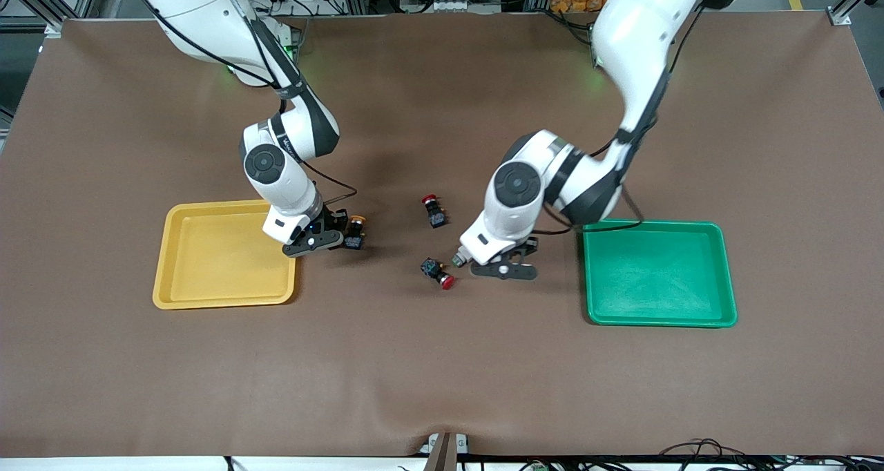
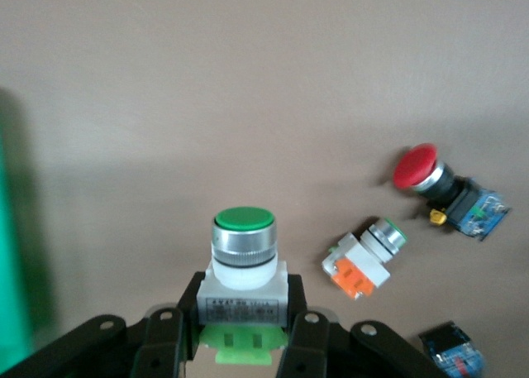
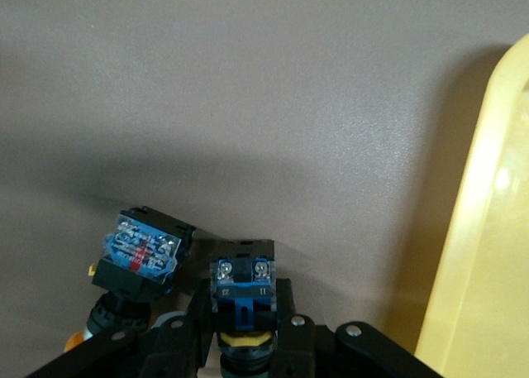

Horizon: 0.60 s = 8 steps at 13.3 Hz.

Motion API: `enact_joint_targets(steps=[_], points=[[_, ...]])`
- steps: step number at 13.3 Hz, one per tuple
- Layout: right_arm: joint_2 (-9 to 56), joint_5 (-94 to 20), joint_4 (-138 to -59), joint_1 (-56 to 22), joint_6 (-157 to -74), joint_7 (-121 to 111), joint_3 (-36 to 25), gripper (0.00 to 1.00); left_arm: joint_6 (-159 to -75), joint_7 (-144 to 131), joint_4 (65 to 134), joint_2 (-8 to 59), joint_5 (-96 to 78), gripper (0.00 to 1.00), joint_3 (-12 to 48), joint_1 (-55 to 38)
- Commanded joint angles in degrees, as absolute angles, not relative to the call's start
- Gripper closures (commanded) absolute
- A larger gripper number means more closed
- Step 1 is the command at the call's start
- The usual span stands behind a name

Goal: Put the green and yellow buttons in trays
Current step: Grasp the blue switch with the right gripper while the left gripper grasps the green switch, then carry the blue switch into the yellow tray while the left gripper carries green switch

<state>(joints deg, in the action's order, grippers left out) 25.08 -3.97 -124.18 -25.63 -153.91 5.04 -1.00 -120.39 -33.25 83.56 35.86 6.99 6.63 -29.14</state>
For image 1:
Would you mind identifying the red-cap push button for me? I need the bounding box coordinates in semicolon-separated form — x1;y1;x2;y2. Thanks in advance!
420;257;456;291
421;195;448;229

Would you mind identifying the black cable bundle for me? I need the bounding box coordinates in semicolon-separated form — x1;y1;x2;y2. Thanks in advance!
656;439;884;471

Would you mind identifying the yellow plastic tray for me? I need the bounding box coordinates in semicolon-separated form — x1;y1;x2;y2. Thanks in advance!
152;198;300;311

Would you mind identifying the aluminium frame beam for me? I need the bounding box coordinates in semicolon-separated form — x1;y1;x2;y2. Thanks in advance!
0;0;104;38
829;0;884;26

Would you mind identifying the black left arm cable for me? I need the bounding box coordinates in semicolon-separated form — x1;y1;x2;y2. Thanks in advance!
539;133;644;236

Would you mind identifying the green plastic tray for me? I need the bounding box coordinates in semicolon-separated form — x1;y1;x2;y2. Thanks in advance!
582;220;738;329

